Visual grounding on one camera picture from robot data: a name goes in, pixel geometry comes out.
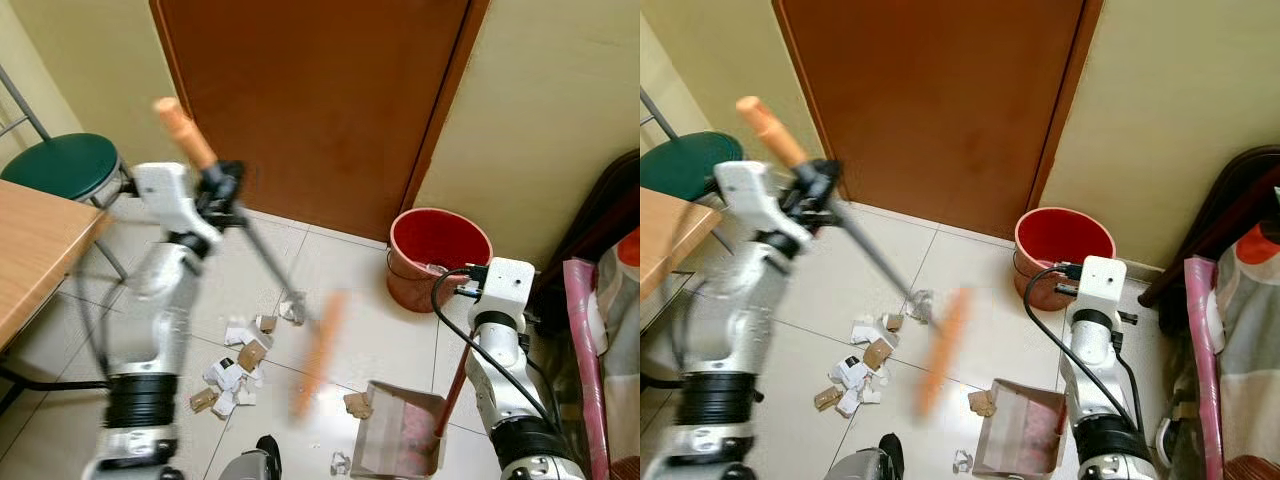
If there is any orange broom with grey stick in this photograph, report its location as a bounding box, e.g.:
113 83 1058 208
736 94 973 419
152 96 348 423

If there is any grey dustpan with red handle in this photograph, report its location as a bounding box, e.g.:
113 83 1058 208
971 377 1070 478
349 333 473 480

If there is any red plastic bucket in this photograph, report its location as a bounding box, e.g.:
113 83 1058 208
386 207 495 314
1012 206 1117 312

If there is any green round stool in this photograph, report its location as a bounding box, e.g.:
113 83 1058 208
0 132 138 283
640 130 747 204

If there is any brown wooden door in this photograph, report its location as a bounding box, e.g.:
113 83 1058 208
149 0 492 243
771 0 1105 242

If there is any pink fabric strip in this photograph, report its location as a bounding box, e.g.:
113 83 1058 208
1184 255 1228 480
562 257 613 480

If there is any dark wooden bed headboard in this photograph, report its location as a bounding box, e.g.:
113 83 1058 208
1138 144 1280 308
536 148 641 311

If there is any light wooden table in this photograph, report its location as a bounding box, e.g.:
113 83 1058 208
640 185 724 393
0 179 114 413

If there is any grey and orange blanket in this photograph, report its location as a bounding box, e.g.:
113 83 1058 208
598 228 641 471
1214 222 1280 471

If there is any large crumpled white paper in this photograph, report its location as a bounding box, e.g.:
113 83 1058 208
829 356 887 394
203 359 264 397

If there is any grey robot leg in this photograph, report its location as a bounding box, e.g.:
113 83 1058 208
219 434 284 480
824 432 907 480

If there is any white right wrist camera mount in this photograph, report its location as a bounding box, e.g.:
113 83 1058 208
1074 255 1129 323
479 257 537 327

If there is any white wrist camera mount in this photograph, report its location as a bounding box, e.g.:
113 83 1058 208
133 162 224 248
1074 255 1129 323
714 160 812 248
479 257 537 327

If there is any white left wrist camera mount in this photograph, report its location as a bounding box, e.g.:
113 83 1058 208
714 160 812 248
133 162 224 248

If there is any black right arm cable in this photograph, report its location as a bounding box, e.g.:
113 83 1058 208
431 267 563 426
1022 264 1143 433

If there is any grey metal rail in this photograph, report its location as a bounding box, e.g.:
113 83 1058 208
640 87 683 142
0 64 53 143

